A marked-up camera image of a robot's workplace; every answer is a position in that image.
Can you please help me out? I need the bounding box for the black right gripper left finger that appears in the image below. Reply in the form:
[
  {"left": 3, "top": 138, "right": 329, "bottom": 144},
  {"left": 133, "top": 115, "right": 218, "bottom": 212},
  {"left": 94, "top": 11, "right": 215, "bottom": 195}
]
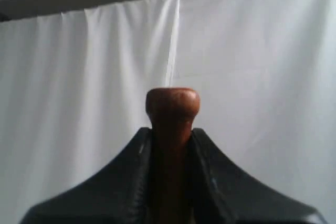
[{"left": 21, "top": 127, "right": 152, "bottom": 223}]

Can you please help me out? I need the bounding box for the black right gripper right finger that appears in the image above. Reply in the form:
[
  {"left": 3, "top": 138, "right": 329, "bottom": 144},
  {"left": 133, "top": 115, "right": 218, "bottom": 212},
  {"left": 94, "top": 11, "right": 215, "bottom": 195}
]
[{"left": 188, "top": 128, "right": 326, "bottom": 223}]

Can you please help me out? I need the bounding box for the brown wooden pestle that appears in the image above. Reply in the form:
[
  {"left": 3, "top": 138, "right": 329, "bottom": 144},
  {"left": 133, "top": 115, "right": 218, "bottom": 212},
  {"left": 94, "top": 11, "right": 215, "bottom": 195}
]
[{"left": 145, "top": 88, "right": 200, "bottom": 223}]

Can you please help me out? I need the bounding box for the white backdrop cloth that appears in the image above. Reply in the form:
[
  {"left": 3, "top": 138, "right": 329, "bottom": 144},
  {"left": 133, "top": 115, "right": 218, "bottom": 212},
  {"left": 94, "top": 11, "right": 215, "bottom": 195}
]
[{"left": 1, "top": 0, "right": 335, "bottom": 223}]

